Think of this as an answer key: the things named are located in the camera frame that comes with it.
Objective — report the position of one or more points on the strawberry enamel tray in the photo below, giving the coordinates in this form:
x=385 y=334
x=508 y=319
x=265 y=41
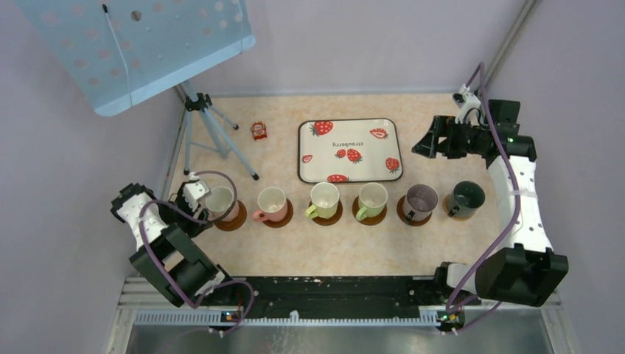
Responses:
x=345 y=151

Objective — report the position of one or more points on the pale pink mug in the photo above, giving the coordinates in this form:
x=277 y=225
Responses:
x=221 y=202

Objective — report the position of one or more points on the woven rattan coaster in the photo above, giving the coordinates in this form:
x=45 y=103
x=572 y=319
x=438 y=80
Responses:
x=457 y=207

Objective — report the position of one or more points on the yellow green mug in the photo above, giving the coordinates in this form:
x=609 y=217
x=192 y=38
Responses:
x=324 y=201

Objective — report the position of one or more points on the small red toy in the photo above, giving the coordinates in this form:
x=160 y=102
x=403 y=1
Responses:
x=259 y=131

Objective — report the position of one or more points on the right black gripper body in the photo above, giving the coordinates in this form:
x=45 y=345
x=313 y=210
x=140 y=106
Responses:
x=466 y=139

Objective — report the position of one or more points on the white cable duct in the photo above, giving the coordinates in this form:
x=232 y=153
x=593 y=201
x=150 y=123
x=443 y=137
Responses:
x=217 y=318

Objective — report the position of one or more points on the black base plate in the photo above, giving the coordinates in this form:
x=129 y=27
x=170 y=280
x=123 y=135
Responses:
x=239 y=295

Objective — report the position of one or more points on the light green mug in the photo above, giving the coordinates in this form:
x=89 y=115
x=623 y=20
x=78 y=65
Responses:
x=372 y=199

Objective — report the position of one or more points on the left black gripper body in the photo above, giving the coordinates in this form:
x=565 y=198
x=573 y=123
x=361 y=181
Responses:
x=183 y=219

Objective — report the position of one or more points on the brown wooden coaster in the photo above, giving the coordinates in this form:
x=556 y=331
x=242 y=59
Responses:
x=285 y=222
x=327 y=221
x=369 y=221
x=410 y=221
x=234 y=220

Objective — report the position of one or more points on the purple mug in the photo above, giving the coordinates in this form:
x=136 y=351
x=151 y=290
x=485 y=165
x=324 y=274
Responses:
x=420 y=201

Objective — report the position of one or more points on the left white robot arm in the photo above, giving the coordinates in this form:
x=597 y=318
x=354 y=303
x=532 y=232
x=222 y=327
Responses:
x=166 y=254

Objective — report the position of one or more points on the salmon pink mug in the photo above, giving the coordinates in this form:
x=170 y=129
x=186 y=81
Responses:
x=272 y=203

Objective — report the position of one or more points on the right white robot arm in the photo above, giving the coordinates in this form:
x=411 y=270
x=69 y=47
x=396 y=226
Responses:
x=521 y=266

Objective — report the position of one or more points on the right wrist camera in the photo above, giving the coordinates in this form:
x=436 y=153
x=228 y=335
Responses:
x=467 y=103

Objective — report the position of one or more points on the dark green mug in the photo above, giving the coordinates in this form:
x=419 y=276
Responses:
x=473 y=191

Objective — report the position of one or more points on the blue perforated board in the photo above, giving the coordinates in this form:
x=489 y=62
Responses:
x=121 y=53

